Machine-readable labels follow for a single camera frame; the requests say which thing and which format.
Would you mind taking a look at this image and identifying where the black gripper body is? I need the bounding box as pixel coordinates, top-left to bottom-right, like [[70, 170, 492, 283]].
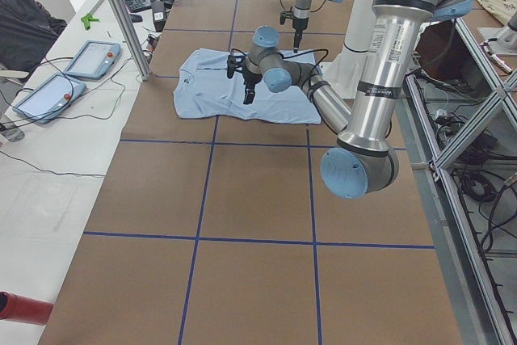
[[242, 70, 261, 90], [292, 17, 309, 32]]

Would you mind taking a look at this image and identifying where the light blue t-shirt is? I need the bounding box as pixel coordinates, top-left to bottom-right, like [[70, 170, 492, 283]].
[[174, 48, 322, 124]]

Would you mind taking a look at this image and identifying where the black power adapter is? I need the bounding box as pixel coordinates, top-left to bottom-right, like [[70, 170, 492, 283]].
[[151, 0, 167, 32]]

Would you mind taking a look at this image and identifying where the far blue teach pendant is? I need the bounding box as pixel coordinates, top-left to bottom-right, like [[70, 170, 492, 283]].
[[63, 40, 121, 80]]

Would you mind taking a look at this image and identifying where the blue teach pendant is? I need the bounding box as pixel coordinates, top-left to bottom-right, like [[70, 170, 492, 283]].
[[63, 40, 121, 80], [13, 74, 86, 124]]

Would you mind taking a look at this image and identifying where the green plastic clamp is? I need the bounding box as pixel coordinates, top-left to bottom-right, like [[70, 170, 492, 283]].
[[81, 13, 99, 31]]

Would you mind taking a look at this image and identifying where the near blue teach pendant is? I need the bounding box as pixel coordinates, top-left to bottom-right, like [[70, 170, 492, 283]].
[[13, 74, 86, 124]]

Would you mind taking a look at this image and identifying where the black bag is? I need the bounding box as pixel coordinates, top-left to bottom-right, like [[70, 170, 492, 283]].
[[1, 0, 67, 73]]

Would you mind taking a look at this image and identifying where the red cylinder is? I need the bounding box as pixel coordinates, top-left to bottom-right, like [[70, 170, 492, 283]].
[[1, 292, 54, 326]]

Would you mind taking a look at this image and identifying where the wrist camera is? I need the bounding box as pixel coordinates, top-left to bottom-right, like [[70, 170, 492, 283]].
[[280, 11, 293, 25], [226, 54, 246, 79]]

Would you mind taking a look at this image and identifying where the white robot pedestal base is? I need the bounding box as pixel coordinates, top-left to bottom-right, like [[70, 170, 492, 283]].
[[323, 0, 376, 98]]

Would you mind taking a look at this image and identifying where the aluminium frame post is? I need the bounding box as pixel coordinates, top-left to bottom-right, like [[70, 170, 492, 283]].
[[108, 0, 151, 81]]

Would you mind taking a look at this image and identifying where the aluminium truss frame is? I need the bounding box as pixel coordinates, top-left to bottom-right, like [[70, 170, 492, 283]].
[[397, 9, 516, 344]]

